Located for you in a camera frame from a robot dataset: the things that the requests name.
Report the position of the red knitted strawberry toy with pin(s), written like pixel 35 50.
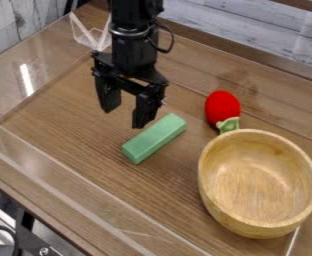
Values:
pixel 222 111

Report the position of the green rectangular block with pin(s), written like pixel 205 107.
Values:
pixel 153 138

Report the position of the light wooden bowl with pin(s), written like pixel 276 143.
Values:
pixel 254 183

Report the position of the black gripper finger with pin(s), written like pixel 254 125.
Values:
pixel 146 106
pixel 107 93

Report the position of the black table frame leg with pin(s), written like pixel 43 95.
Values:
pixel 29 242

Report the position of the clear acrylic tray wall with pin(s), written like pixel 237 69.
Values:
pixel 129 210

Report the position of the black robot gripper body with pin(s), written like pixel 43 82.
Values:
pixel 130 63

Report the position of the clear acrylic corner bracket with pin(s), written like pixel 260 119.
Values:
pixel 94 38

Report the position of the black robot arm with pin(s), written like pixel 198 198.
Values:
pixel 134 15

